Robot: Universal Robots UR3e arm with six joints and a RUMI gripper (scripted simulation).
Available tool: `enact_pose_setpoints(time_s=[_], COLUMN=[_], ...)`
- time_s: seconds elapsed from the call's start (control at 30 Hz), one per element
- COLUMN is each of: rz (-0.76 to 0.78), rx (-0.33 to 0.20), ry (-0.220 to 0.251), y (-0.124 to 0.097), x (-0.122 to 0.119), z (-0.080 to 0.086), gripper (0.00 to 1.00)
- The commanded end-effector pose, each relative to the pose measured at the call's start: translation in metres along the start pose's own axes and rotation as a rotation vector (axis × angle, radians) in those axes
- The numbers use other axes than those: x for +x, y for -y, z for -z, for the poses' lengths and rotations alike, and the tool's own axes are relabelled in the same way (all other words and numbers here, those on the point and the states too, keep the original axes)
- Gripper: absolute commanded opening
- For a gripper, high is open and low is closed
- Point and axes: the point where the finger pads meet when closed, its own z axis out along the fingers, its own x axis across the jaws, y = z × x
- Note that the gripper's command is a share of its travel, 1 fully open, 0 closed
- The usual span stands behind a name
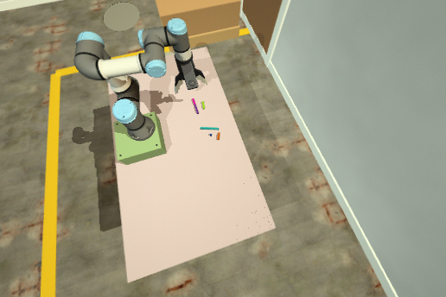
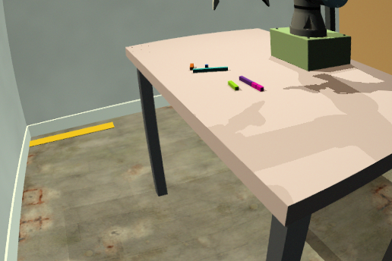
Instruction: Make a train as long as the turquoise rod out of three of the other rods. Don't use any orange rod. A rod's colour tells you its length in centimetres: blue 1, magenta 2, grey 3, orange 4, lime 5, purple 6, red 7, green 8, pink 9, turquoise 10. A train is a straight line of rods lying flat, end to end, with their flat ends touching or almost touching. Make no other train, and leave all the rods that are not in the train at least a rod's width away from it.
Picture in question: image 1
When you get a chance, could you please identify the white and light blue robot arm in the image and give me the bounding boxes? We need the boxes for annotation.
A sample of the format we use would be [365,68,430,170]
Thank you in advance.
[74,18,198,141]

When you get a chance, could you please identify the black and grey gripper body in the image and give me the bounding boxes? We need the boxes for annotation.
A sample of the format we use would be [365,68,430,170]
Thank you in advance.
[175,51,197,80]

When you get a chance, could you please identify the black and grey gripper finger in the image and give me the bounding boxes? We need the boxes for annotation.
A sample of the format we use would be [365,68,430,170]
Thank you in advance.
[196,69,207,85]
[175,73,183,93]

